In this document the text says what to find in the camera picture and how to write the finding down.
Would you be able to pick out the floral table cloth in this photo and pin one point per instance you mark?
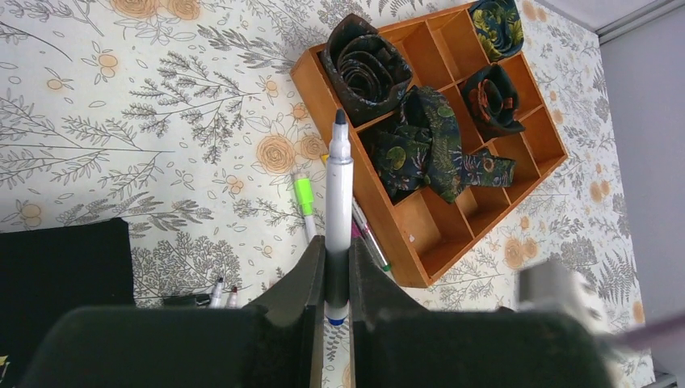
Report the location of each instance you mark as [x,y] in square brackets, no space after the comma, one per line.
[182,120]

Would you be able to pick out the rolled dark tie centre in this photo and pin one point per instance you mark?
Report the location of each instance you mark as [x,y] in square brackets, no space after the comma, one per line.
[492,101]

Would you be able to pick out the white pen on table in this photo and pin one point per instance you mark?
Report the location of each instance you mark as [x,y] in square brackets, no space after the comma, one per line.
[216,294]

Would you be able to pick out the rolled dark tie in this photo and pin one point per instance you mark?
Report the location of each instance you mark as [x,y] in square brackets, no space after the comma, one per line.
[498,27]
[367,72]
[492,101]

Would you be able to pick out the black floral cloth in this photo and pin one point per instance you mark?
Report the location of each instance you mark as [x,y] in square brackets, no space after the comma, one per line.
[47,273]

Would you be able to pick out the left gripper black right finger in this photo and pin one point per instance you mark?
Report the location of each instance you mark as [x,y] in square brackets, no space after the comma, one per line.
[396,342]

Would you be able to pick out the white pen blue tip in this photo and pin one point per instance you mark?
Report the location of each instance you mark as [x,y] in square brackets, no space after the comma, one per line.
[338,220]

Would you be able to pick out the orange compartment tray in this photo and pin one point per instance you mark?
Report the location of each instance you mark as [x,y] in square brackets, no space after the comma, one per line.
[422,235]

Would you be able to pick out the green pen cap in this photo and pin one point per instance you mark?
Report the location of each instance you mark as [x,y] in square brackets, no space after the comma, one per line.
[304,195]

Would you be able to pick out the rolled dark tie top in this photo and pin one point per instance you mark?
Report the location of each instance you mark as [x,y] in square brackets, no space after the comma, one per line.
[498,27]

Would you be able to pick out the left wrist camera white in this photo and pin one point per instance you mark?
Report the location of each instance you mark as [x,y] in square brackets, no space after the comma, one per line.
[550,286]

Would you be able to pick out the rolled dark tie left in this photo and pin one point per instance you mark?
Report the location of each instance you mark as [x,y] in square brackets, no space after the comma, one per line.
[367,72]

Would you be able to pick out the black pen cap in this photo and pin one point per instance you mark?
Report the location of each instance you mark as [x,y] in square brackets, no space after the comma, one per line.
[198,300]

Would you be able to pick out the unrolled dark patterned tie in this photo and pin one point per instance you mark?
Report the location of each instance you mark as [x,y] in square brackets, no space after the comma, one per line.
[421,146]

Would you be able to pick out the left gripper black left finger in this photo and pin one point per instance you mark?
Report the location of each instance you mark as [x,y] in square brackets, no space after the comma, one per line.
[273,341]

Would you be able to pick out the magenta pen cap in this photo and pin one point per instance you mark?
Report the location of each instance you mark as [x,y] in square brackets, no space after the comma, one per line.
[355,233]

